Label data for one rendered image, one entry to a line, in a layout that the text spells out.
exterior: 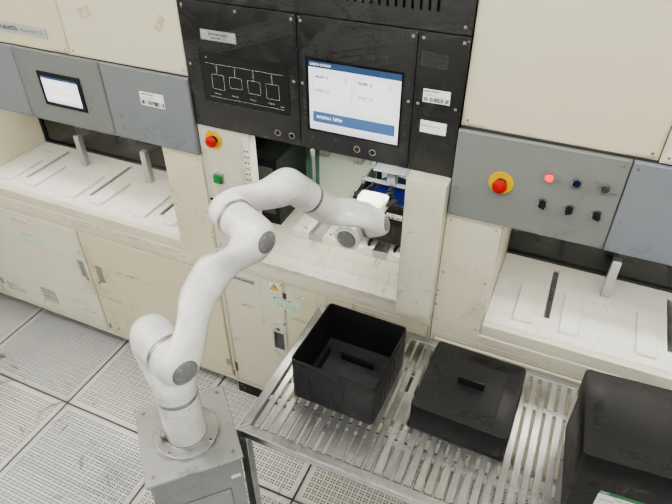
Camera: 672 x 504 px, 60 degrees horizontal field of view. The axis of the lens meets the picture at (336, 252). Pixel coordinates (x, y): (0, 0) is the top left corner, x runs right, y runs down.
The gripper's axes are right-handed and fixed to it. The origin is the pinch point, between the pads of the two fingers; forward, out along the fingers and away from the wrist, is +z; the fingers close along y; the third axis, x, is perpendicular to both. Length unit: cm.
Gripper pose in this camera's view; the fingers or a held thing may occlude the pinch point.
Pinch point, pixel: (381, 189)
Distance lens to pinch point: 203.4
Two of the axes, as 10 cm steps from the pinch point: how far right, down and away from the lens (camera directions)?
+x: 0.0, -7.9, -6.2
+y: 9.2, 2.4, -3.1
